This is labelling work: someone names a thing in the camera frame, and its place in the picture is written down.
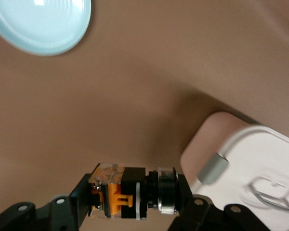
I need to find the brown table mat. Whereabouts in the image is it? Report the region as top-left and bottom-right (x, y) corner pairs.
(0, 0), (289, 231)

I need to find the light blue round plate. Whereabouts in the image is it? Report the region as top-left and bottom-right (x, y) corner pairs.
(0, 0), (92, 57)

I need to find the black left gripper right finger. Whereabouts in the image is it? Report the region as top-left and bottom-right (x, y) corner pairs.
(167, 173), (268, 231)

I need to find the orange push-button switch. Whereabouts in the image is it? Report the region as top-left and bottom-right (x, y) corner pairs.
(88, 163), (179, 221)

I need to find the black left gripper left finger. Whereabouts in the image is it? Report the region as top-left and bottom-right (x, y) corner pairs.
(0, 173), (93, 231)

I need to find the white lidded lunch box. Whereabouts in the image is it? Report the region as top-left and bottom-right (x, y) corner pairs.
(180, 111), (289, 231)

